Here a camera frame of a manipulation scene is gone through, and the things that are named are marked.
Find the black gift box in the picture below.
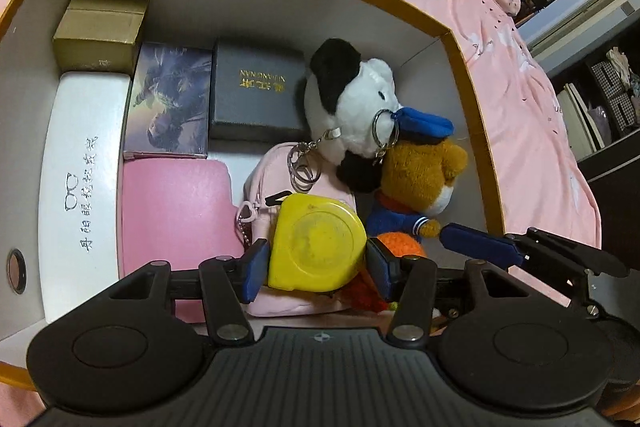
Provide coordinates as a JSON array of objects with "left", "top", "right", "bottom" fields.
[{"left": 209, "top": 38, "right": 308, "bottom": 144}]

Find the orange cardboard storage box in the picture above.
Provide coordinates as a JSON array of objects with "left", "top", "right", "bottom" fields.
[{"left": 1, "top": 0, "right": 504, "bottom": 381}]

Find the gold small box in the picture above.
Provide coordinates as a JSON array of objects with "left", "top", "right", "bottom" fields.
[{"left": 52, "top": 0, "right": 149, "bottom": 76}]

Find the pink rectangular case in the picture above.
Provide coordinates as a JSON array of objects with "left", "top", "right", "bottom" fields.
[{"left": 119, "top": 157, "right": 246, "bottom": 324}]

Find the white glasses case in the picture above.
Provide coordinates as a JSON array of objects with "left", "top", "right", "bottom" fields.
[{"left": 38, "top": 72, "right": 131, "bottom": 323}]

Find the panda plush keychain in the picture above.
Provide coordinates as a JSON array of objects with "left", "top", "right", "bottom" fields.
[{"left": 288, "top": 38, "right": 401, "bottom": 194}]

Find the dark shelf with items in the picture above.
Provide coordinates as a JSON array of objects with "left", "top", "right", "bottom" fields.
[{"left": 552, "top": 52, "right": 639, "bottom": 260}]

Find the orange crochet ball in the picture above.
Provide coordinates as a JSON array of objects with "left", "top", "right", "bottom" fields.
[{"left": 376, "top": 232, "right": 426, "bottom": 258}]

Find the pink small pouch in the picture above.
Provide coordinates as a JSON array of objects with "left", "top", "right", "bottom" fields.
[{"left": 236, "top": 142, "right": 357, "bottom": 317}]

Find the illustrated purple card box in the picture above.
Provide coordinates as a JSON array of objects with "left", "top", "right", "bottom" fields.
[{"left": 122, "top": 42, "right": 212, "bottom": 159}]

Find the red panda sailor plush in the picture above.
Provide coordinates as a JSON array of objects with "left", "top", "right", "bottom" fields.
[{"left": 345, "top": 107, "right": 469, "bottom": 311}]

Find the yellow tape measure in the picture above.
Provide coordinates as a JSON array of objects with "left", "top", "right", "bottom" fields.
[{"left": 267, "top": 193, "right": 367, "bottom": 294}]

